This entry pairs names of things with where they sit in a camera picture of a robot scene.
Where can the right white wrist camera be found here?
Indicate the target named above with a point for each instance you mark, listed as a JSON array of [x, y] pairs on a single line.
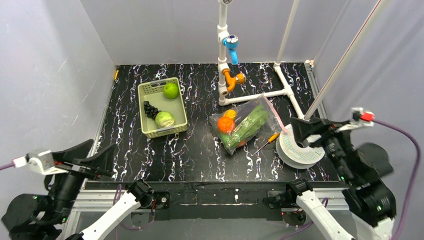
[[360, 118]]

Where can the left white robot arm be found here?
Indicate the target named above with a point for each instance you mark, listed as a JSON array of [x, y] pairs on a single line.
[[65, 212]]

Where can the black grapes toy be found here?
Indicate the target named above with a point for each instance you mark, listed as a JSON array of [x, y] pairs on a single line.
[[150, 111]]

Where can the clear zip top bag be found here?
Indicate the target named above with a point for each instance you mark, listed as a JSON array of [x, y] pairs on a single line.
[[273, 125]]

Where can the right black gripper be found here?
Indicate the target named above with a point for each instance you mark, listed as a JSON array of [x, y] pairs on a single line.
[[327, 133]]

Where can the blue faucet valve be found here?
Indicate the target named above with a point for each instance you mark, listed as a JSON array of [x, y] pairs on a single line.
[[231, 44]]

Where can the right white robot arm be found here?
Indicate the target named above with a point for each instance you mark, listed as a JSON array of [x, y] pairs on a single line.
[[370, 202]]

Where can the white round perforated plate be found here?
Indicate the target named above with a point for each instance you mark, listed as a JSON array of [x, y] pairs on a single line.
[[294, 155]]

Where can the green lime toy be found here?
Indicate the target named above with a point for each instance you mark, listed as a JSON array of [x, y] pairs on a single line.
[[170, 90]]

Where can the orange faucet valve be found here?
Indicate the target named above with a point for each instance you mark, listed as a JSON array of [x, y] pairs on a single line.
[[232, 81]]

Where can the yellow handled screwdriver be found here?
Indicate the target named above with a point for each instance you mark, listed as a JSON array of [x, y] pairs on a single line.
[[269, 141]]

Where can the green plastic basket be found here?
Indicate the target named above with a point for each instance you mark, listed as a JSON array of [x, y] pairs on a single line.
[[152, 92]]

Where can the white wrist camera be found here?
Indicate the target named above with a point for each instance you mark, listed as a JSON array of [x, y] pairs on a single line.
[[39, 161], [360, 118]]

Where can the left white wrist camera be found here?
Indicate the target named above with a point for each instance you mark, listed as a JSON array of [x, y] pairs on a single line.
[[39, 161]]

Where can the orange toy fruit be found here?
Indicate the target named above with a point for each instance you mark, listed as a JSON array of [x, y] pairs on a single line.
[[226, 125]]

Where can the yellow pear toy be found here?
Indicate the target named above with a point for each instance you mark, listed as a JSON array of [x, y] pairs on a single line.
[[230, 114]]

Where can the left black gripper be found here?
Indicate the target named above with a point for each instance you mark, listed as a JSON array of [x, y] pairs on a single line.
[[72, 168]]

